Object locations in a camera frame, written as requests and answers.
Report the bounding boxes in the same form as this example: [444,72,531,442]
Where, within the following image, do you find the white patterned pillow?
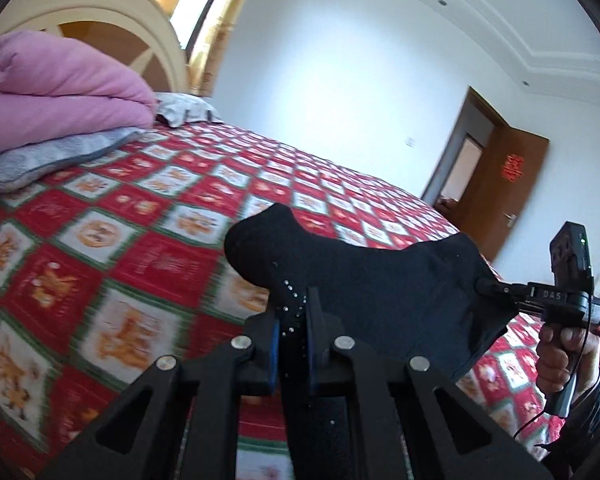
[155,92,223,128]

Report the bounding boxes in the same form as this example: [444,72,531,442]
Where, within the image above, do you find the brown door frame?
[420,87,508,207]

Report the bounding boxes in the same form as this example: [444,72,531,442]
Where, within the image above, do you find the brown wooden door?
[453,127,550,261]

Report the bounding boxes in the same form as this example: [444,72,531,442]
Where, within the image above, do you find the dark jacket sleeve forearm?
[542,378,600,479]

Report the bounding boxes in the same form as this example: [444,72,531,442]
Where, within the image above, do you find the grey patterned pillow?
[0,127,147,193]

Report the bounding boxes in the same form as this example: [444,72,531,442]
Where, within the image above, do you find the red double happiness decal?
[501,154,524,182]

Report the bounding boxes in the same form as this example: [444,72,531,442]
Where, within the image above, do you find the red patchwork bed sheet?
[0,121,600,480]

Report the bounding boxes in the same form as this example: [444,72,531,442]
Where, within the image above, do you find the pink folded quilt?
[0,30,156,154]

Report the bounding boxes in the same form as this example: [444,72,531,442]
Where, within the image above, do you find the black pants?
[224,204,517,479]

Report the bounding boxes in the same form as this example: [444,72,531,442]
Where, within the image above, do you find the cream wooden headboard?
[0,0,189,92]

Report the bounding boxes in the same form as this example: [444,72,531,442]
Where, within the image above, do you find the person's right hand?
[536,324,600,402]

